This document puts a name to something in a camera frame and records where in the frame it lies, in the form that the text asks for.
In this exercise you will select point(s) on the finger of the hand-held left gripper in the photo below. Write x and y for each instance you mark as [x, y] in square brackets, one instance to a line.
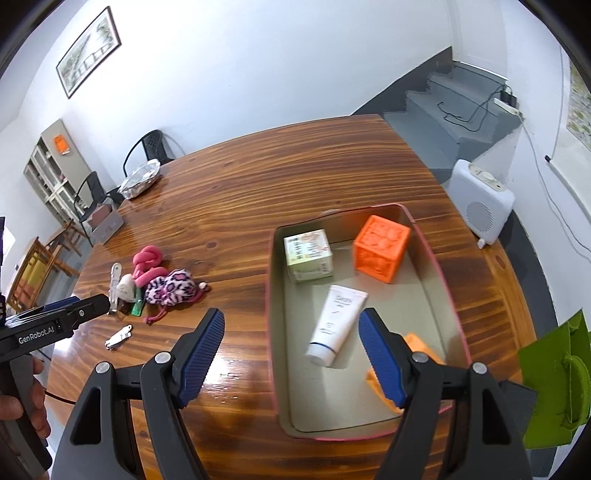
[92, 309]
[60, 302]

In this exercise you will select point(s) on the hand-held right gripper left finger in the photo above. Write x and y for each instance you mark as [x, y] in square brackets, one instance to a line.
[203, 350]

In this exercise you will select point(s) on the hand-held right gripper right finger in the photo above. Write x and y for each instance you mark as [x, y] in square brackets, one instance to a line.
[378, 355]

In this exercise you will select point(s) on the white tape roll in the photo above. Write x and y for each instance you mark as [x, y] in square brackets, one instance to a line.
[124, 285]

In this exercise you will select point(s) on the pink cardboard box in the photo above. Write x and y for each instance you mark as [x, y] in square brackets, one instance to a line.
[300, 369]

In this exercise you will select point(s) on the person's left hand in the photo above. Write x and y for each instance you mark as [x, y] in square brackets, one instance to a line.
[38, 369]

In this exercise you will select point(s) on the silver nail clipper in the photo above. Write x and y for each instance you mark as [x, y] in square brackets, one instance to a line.
[119, 337]

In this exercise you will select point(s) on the orange plastic block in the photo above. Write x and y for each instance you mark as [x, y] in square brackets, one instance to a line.
[420, 345]

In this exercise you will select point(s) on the wooden chair with yellow cushion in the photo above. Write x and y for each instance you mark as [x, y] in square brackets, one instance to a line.
[30, 270]

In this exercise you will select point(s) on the white cream tube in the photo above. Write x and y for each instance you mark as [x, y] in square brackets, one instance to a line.
[337, 318]

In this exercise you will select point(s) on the wooden stool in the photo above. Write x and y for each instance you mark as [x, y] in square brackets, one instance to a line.
[69, 244]

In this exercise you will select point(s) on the pink leopard print plush toy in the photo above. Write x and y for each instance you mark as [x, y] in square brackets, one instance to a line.
[168, 288]

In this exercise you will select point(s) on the grey metal box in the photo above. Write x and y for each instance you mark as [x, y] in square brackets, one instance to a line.
[108, 228]

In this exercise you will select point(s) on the brown leather pouch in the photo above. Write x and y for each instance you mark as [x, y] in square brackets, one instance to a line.
[99, 216]

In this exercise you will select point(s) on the orange patterned cube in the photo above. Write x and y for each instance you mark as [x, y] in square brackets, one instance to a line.
[381, 249]

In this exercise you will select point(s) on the black metal chair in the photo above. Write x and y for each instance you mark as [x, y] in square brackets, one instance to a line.
[154, 145]
[94, 189]

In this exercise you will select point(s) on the green and white small carton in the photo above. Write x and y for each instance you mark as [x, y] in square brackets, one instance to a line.
[307, 256]

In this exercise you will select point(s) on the grey glass door cabinet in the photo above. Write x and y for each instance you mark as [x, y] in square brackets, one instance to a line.
[60, 175]

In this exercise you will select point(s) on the foil covered bowl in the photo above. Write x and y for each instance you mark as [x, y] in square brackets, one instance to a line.
[138, 180]

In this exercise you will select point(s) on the green felt bag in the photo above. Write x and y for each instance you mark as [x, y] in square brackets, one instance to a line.
[554, 378]

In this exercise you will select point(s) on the white electric heater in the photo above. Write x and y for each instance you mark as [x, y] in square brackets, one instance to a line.
[480, 203]

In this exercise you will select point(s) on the grey staircase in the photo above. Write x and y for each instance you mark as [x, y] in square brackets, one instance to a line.
[438, 110]

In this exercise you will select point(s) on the white power strip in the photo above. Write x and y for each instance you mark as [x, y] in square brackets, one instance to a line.
[508, 107]

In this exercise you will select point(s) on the black power adapter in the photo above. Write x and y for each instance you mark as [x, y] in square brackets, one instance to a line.
[508, 94]

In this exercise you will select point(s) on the framed wall picture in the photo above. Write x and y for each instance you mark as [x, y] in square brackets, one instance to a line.
[87, 53]

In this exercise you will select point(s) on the wall poster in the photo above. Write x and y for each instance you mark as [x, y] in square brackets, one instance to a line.
[579, 110]

